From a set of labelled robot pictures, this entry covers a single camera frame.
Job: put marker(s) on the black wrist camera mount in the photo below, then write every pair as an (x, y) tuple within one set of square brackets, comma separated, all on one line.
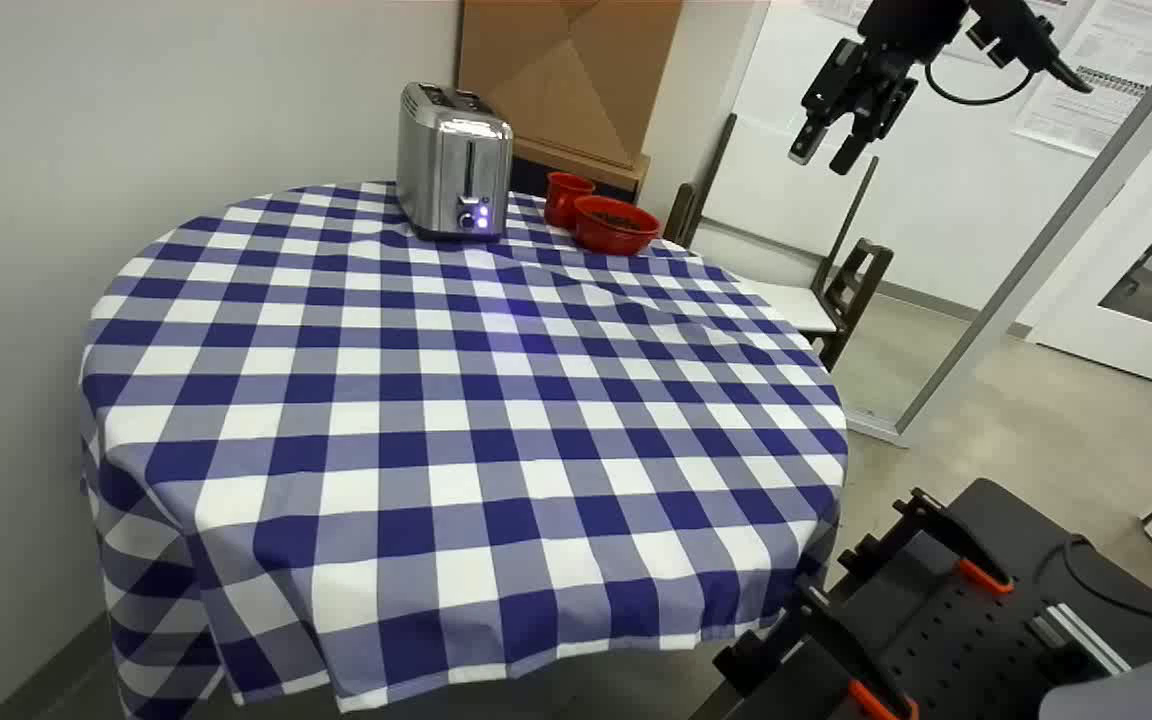
[(1020, 34)]

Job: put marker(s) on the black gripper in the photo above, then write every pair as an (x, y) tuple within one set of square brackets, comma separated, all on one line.
[(860, 80)]

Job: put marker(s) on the grey metal post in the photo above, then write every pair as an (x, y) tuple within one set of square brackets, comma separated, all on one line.
[(1042, 240)]

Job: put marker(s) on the grey device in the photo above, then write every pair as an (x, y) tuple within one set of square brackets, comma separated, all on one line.
[(1148, 684)]

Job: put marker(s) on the red bowl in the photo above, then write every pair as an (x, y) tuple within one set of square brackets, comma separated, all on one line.
[(616, 224)]

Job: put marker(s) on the white wall poster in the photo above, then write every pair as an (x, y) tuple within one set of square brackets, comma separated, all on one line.
[(1109, 64)]

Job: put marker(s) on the brown cardboard panel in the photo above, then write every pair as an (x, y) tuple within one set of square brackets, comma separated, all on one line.
[(561, 64)]

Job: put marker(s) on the white door with window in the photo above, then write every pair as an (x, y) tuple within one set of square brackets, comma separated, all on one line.
[(1136, 286)]

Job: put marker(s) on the dark wooden board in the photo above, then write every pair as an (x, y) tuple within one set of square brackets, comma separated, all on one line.
[(696, 186)]

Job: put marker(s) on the silver metal rail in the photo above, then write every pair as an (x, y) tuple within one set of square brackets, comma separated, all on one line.
[(1083, 638)]

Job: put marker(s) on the dark chair with white seat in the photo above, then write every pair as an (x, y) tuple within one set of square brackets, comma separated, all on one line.
[(858, 286)]

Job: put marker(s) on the blue white checked tablecloth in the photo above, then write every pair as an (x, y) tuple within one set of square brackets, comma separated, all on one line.
[(442, 402)]

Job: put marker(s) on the silver metal toaster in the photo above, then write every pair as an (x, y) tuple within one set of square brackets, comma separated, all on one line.
[(448, 164)]

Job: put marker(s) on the red cup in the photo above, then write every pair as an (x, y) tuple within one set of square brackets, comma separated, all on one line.
[(561, 195)]

